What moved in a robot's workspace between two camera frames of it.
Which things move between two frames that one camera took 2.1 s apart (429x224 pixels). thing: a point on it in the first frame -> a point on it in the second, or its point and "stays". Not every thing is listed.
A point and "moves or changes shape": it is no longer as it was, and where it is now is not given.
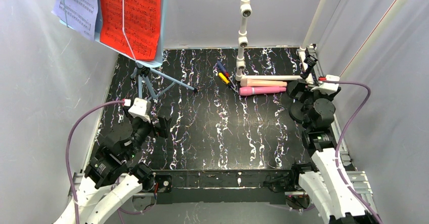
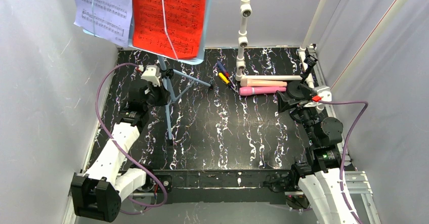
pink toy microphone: (248, 90) stays
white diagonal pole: (381, 27) stays
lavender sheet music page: (76, 3) -> (113, 6)
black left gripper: (159, 125) -> (156, 94)
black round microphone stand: (295, 112) moves or changes shape
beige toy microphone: (250, 82) stays
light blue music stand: (155, 83) -> (168, 74)
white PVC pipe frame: (246, 12) stays
